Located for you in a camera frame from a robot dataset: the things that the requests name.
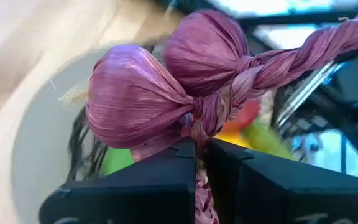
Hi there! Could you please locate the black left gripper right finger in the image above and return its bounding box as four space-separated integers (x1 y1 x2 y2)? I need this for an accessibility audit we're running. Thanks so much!
206 138 358 224

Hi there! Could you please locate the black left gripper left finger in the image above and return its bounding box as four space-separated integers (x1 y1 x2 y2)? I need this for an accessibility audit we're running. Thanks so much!
39 140 198 224

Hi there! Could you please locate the round green apple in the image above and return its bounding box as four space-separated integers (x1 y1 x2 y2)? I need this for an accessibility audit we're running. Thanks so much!
103 147 135 177

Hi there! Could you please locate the yellow mango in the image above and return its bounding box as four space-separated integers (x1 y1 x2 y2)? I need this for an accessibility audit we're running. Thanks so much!
214 130 253 149

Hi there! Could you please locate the purple grape bunch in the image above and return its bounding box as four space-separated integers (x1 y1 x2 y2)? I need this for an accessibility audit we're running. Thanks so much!
59 6 358 224

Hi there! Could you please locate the black wicker basket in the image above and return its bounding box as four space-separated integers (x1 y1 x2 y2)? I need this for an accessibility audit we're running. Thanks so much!
67 105 110 183

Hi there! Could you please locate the grey round mat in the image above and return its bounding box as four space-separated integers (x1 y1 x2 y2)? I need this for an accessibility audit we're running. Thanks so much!
11 46 111 224

